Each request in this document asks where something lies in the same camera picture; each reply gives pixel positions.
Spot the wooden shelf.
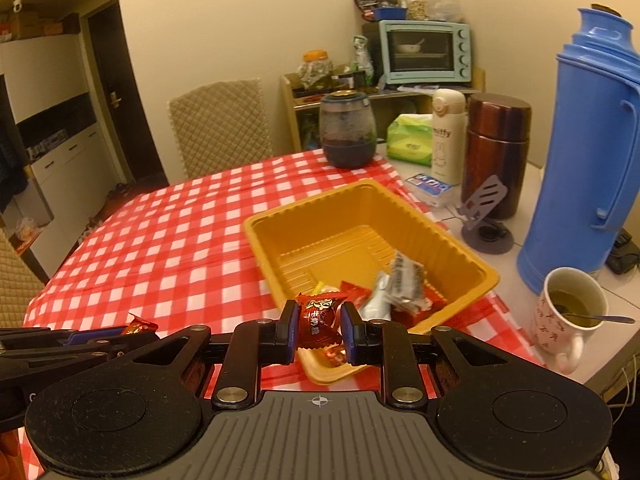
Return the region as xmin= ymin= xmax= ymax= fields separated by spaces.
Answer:
xmin=278 ymin=67 xmax=487 ymax=154

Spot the blue thermos jug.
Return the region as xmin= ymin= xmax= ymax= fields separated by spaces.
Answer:
xmin=516 ymin=4 xmax=640 ymax=297

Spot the red white label snack packet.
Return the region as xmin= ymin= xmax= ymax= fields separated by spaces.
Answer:
xmin=395 ymin=285 xmax=449 ymax=329

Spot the white cabinet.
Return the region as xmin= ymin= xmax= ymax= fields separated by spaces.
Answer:
xmin=0 ymin=35 xmax=123 ymax=281

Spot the light blue toaster oven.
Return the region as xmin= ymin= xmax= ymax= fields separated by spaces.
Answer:
xmin=377 ymin=19 xmax=473 ymax=86

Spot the silver green snack packet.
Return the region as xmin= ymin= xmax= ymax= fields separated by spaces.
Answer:
xmin=359 ymin=270 xmax=397 ymax=322

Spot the yellow plastic tray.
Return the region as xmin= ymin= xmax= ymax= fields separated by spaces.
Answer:
xmin=243 ymin=178 xmax=501 ymax=386

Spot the black charger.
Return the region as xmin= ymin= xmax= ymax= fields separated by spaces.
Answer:
xmin=606 ymin=229 xmax=640 ymax=276

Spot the white patterned mug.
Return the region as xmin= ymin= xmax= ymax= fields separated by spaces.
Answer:
xmin=529 ymin=265 xmax=609 ymax=372

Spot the white thermos bottle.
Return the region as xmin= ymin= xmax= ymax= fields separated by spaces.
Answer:
xmin=430 ymin=88 xmax=467 ymax=187

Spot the red gold small candy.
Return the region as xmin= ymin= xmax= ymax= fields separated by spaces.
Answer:
xmin=126 ymin=312 xmax=159 ymax=337

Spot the orange lid plastic jar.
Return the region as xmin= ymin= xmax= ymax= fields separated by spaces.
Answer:
xmin=298 ymin=49 xmax=335 ymax=89

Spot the beige quilted chair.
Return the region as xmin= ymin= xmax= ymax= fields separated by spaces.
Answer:
xmin=167 ymin=78 xmax=274 ymax=180
xmin=0 ymin=229 xmax=47 ymax=329

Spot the brown metal thermos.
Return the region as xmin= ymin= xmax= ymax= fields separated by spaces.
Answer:
xmin=459 ymin=92 xmax=532 ymax=220

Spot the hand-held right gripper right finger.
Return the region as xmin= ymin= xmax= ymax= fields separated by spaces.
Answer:
xmin=341 ymin=302 xmax=521 ymax=409

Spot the green white bag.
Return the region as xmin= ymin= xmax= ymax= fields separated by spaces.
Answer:
xmin=352 ymin=35 xmax=376 ymax=87

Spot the white cable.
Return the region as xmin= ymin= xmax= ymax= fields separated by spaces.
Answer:
xmin=602 ymin=352 xmax=640 ymax=413

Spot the dark glass jar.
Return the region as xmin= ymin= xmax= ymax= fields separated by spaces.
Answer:
xmin=318 ymin=89 xmax=377 ymax=170

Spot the green tissue pack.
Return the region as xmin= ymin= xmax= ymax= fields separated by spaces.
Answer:
xmin=385 ymin=113 xmax=435 ymax=167

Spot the metal spoon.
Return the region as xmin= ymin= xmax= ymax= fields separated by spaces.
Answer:
xmin=550 ymin=304 xmax=637 ymax=327

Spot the black silver snack packet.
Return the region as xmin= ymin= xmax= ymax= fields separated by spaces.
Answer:
xmin=387 ymin=251 xmax=427 ymax=307

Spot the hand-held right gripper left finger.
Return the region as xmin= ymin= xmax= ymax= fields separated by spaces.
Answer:
xmin=117 ymin=301 xmax=299 ymax=409

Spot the grey phone stand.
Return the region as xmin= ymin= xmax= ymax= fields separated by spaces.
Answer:
xmin=456 ymin=174 xmax=515 ymax=257

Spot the blue white small box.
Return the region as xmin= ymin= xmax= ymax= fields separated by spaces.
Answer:
xmin=403 ymin=172 xmax=454 ymax=209

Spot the dark door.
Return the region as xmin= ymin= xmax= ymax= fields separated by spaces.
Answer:
xmin=81 ymin=0 xmax=169 ymax=187

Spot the red checked tablecloth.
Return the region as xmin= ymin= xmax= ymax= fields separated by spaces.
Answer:
xmin=20 ymin=149 xmax=543 ymax=431

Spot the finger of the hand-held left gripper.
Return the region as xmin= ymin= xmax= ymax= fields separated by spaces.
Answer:
xmin=0 ymin=326 xmax=129 ymax=349
xmin=0 ymin=332 xmax=162 ymax=392

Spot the dark red small candy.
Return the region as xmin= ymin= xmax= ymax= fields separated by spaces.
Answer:
xmin=294 ymin=291 xmax=353 ymax=369

